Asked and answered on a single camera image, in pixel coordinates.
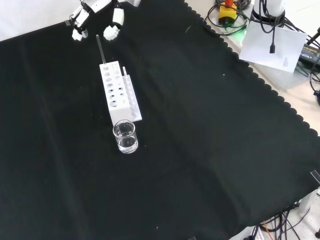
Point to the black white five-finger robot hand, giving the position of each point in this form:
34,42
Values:
117,16

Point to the clear glass rod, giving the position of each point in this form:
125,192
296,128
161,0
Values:
100,50

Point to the white test tube rack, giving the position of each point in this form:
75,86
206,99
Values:
120,113

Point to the clear plastic cloth clip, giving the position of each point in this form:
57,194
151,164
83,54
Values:
67,23
315,176

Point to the yellow stop button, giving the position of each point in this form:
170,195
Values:
227,15

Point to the glass beaker with water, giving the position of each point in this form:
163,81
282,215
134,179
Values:
127,145

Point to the black bench cloth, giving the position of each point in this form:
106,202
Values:
200,125

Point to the pale board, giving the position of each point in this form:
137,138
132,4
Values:
265,47

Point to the black power supply brick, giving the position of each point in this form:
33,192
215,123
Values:
308,53

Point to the white floor power strip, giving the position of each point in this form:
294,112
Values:
257,233

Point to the grey metal base plate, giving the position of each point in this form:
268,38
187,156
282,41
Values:
287,78

